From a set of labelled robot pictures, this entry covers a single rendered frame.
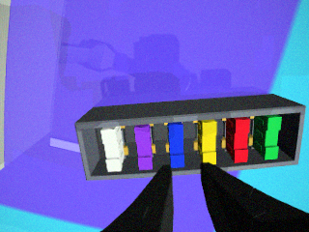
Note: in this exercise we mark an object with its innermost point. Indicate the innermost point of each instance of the yellow fuse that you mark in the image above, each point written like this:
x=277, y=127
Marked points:
x=206, y=140

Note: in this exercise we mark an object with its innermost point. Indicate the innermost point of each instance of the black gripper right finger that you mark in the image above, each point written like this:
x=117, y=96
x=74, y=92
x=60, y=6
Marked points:
x=235, y=206

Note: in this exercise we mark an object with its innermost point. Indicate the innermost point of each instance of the purple fuse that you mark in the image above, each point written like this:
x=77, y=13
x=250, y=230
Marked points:
x=144, y=147

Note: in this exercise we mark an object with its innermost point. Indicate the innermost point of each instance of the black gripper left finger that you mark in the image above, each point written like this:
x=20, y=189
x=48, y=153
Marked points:
x=152, y=210

